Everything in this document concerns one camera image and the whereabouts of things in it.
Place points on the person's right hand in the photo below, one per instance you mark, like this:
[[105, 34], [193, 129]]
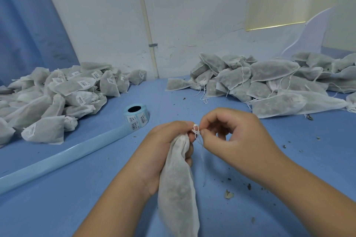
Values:
[[245, 142]]

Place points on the person's left hand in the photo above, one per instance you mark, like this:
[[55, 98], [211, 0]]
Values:
[[153, 159]]

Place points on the white herb bag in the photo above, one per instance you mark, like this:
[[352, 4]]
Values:
[[178, 192]]

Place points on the blue label roll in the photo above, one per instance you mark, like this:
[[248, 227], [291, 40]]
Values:
[[136, 117]]

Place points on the pile of unlabelled herb bags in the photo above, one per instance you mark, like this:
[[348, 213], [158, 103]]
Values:
[[267, 81]]

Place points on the pile of labelled herb bags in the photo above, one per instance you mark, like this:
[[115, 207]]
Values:
[[55, 100]]

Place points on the dried herb crumb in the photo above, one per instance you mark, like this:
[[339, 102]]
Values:
[[228, 194]]

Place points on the grey pipe clamp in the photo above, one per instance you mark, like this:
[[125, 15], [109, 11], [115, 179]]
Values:
[[153, 45]]

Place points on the white curved board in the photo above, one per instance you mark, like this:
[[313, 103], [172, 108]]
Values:
[[309, 34]]

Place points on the large beige panel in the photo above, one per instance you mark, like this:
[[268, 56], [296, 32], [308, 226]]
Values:
[[340, 9]]

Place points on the blue curtain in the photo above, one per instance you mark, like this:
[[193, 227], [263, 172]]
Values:
[[30, 20]]

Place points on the white wall pipe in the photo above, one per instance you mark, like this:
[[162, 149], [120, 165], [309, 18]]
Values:
[[147, 17]]

